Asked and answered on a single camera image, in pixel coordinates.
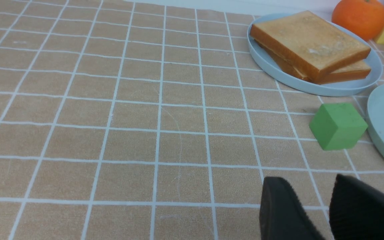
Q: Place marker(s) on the orange fruit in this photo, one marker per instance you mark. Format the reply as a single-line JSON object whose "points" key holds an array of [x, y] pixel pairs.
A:
{"points": [[365, 18]]}

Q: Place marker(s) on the green foam cube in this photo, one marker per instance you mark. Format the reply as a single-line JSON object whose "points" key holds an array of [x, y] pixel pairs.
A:
{"points": [[337, 126]]}

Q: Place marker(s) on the toast slice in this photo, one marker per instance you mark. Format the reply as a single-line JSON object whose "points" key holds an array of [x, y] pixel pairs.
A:
{"points": [[307, 42], [358, 70]]}

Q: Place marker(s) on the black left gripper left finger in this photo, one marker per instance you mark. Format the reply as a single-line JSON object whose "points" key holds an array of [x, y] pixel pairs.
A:
{"points": [[282, 216]]}

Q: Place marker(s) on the light blue plate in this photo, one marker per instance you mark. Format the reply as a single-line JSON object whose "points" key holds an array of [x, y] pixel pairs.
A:
{"points": [[339, 89]]}

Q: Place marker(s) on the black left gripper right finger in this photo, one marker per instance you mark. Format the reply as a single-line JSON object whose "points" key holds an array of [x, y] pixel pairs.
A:
{"points": [[356, 210]]}

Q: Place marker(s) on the checkered beige tablecloth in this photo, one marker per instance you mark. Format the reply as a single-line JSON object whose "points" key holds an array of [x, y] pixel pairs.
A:
{"points": [[125, 120]]}

